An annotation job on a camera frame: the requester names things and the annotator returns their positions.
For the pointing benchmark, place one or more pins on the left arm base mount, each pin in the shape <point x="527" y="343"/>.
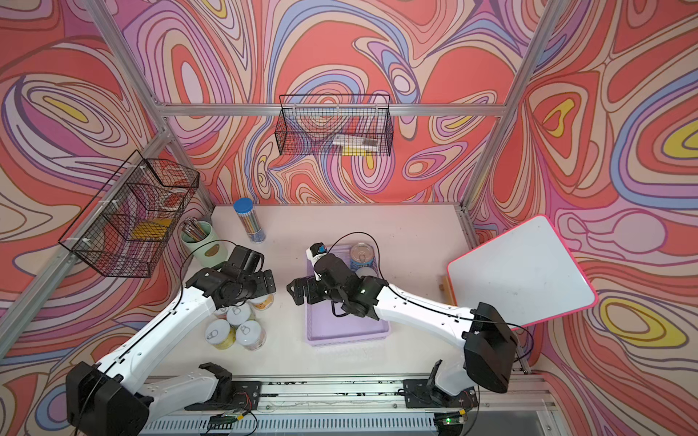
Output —
<point x="228" y="394"/>

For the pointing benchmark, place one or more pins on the orange label pull-tab can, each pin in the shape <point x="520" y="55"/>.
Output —
<point x="262" y="303"/>

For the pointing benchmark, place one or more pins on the green cup with pencils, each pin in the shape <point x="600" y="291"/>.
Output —
<point x="201" y="240"/>

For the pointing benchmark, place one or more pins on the white board pink frame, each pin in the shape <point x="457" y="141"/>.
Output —
<point x="528" y="274"/>

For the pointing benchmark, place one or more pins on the black wire basket left wall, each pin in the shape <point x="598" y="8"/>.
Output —
<point x="127" y="225"/>

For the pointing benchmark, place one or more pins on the aluminium rail front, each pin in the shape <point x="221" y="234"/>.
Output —
<point x="375" y="405"/>

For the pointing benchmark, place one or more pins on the yellow label pull-tab can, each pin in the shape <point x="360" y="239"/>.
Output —
<point x="220" y="334"/>

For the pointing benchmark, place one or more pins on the black wire basket wall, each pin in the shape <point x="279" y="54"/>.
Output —
<point x="307" y="123"/>
<point x="127" y="225"/>

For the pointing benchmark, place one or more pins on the clear tube blue lid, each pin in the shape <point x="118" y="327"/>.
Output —
<point x="246" y="213"/>

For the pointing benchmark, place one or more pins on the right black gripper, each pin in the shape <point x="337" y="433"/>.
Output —
<point x="299" y="293"/>

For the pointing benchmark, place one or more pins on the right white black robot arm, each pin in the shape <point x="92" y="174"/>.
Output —
<point x="485" y="339"/>

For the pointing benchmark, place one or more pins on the silver pull-tab can front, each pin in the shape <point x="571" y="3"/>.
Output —
<point x="251" y="335"/>

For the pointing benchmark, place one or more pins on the orange can plastic lid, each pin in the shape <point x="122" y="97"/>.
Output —
<point x="366" y="271"/>

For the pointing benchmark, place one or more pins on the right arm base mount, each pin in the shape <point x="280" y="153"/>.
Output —
<point x="423" y="393"/>

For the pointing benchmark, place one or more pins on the large blue label can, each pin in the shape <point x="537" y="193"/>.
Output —
<point x="361" y="255"/>

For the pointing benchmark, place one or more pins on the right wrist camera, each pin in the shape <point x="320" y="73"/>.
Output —
<point x="314" y="253"/>

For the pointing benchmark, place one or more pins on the items in back basket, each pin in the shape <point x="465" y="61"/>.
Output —
<point x="348" y="145"/>

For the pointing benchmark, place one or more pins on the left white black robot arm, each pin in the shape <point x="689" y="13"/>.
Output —
<point x="113" y="397"/>

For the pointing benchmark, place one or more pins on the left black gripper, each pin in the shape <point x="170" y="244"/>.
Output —
<point x="263" y="286"/>

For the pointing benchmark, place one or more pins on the wooden board stand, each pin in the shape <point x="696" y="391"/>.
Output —
<point x="445" y="286"/>

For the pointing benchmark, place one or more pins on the black wire basket back wall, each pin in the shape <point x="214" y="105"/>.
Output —
<point x="307" y="123"/>

